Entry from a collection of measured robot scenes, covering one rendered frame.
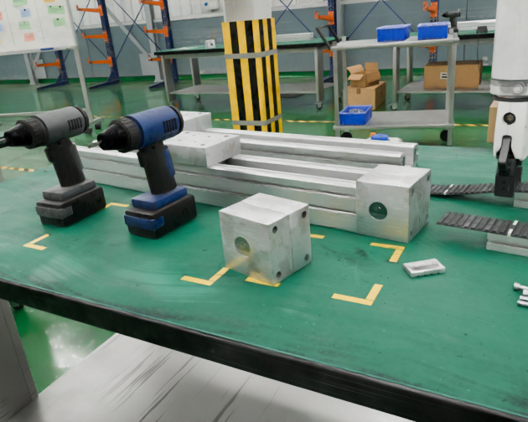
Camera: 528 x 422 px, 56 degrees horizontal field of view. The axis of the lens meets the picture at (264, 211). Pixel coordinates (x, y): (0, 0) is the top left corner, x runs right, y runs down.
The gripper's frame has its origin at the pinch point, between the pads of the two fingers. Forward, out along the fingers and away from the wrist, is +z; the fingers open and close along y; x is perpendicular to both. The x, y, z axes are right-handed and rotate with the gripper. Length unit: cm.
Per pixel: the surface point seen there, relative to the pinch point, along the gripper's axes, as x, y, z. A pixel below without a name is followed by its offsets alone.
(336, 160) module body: 32.3, -4.6, -2.2
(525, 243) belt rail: -6.7, -20.8, 1.9
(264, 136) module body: 56, 2, -4
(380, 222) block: 14.1, -23.8, 1.1
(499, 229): -2.9, -20.1, 0.8
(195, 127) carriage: 75, -1, -6
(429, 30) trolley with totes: 109, 278, -11
